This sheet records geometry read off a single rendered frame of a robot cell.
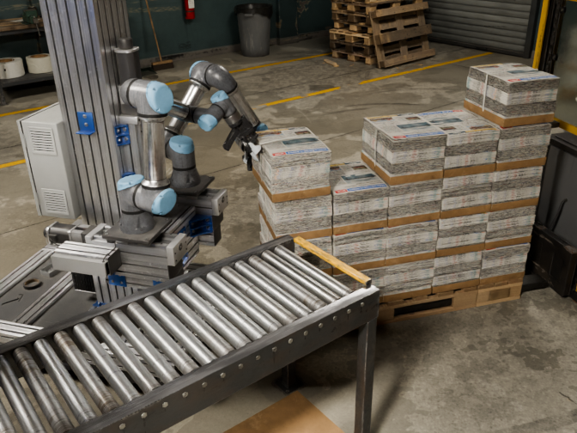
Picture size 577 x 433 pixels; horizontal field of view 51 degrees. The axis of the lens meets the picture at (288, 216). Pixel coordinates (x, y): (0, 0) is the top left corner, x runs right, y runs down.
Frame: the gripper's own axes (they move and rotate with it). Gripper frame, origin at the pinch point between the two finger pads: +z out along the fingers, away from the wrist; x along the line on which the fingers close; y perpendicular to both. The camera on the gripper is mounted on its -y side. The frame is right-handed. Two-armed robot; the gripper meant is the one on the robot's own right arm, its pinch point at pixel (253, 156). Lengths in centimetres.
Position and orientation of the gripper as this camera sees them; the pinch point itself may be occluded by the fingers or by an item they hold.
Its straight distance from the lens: 288.2
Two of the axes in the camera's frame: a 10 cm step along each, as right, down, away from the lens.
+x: -2.8, -4.3, 8.6
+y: 8.3, -5.6, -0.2
